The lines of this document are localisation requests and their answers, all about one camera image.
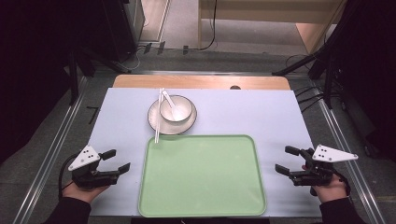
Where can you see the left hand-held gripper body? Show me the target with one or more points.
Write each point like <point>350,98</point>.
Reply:
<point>84,160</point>

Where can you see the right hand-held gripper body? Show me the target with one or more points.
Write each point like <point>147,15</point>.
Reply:
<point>316,174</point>

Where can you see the person's right hand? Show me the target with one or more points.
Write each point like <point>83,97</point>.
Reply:
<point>331,189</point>

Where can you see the person's left hand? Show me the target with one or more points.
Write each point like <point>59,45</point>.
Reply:
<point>84,193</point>

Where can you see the white chopstick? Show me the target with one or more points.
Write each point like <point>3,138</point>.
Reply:
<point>157,124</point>
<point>160,118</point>

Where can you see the white round plate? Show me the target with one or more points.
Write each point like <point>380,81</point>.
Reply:
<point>152,119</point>

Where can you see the pale blue table mat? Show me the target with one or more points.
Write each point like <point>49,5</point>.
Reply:
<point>249,112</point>

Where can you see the white spoon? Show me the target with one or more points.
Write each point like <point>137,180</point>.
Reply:
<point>174,109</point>

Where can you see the green plastic tray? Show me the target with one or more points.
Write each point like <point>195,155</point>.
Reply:
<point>202,177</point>

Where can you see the black metal stand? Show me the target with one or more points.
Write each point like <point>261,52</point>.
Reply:
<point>73,77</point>
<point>327,62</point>

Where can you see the white bowl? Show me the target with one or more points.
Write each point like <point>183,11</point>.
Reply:
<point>186,109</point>

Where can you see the black cabinet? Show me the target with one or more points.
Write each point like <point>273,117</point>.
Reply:
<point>123,28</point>

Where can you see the light wooden desk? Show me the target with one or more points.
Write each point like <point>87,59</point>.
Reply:
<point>264,12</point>

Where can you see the metal floor rail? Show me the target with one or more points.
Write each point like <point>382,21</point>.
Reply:
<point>49,155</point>
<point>351,149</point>

